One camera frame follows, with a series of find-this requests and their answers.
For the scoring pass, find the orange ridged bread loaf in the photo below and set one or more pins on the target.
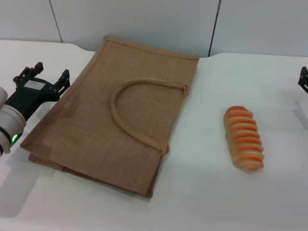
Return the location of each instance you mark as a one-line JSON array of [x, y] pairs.
[[244, 139]]

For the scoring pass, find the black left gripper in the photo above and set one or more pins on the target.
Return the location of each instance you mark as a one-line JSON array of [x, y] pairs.
[[31, 95]]

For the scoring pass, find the brown jute handbag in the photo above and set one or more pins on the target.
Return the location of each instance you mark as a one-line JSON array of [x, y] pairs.
[[96, 115]]

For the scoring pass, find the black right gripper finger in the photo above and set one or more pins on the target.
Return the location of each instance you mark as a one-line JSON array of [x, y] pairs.
[[304, 79]]

